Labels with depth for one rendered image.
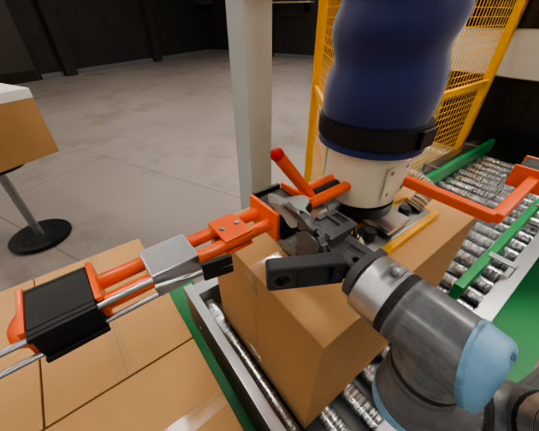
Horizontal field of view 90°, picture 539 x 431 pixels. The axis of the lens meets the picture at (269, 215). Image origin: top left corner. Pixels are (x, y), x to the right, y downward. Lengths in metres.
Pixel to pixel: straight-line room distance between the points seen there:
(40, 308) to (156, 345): 0.61
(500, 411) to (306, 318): 0.26
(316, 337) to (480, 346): 0.23
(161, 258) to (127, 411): 0.59
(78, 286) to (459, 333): 0.44
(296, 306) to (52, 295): 0.36
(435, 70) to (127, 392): 1.02
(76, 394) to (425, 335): 0.90
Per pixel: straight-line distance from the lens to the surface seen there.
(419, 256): 0.68
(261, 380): 0.89
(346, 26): 0.54
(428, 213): 0.79
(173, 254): 0.42
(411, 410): 0.45
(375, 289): 0.37
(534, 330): 2.14
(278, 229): 0.47
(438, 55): 0.56
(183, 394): 0.91
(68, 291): 0.43
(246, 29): 1.50
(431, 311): 0.36
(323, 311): 0.52
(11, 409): 1.10
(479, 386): 0.36
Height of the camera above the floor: 1.38
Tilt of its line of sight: 37 degrees down
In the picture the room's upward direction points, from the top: straight up
